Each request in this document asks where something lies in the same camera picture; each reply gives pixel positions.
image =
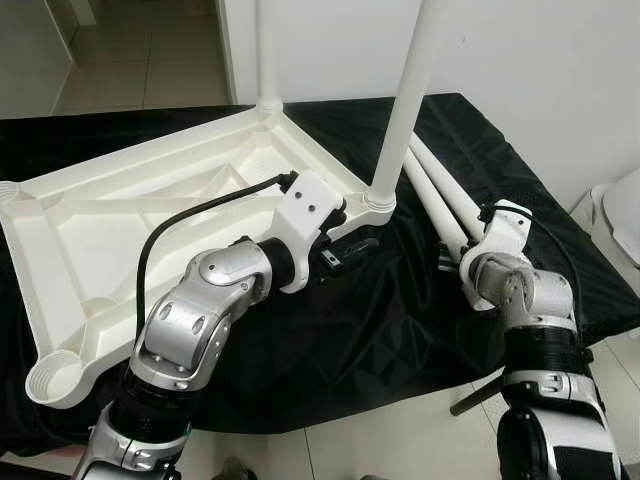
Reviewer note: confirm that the white plastic table leg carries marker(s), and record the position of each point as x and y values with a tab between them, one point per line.
410	100
450	185
432	200
268	50

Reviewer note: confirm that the white plastic table top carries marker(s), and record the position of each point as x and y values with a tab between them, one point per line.
80	230

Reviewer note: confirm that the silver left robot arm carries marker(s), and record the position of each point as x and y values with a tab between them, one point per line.
190	320

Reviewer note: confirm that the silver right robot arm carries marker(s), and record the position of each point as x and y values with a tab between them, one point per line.
535	300

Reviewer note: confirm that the black table cloth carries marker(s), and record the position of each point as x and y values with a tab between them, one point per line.
400	330

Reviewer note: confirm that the black metal table leg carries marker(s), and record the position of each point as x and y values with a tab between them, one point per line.
478	395

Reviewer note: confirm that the white plastic chair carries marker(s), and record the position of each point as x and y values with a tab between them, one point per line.
618	215

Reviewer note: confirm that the grey robot foot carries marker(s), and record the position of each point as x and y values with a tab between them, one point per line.
235	470

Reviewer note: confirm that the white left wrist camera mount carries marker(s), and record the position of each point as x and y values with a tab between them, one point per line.
305	205

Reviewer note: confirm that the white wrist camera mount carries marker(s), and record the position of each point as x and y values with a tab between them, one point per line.
505	230
305	205

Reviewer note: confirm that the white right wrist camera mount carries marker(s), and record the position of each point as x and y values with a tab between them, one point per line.
505	230

